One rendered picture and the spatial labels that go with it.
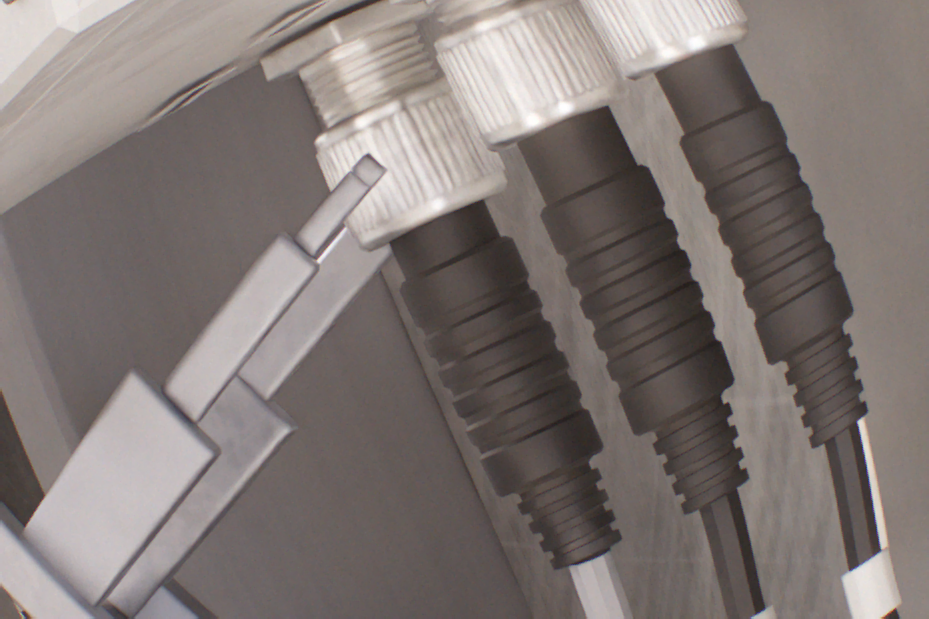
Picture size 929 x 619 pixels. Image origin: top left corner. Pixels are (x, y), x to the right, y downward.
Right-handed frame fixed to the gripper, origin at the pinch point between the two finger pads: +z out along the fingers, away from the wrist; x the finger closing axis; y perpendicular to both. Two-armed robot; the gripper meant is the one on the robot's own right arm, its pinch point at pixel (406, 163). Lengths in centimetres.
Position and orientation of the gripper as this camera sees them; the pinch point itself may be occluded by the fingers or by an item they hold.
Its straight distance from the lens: 65.9
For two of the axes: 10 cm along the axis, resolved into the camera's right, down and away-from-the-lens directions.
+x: -1.3, 0.4, -9.9
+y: 7.5, 6.6, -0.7
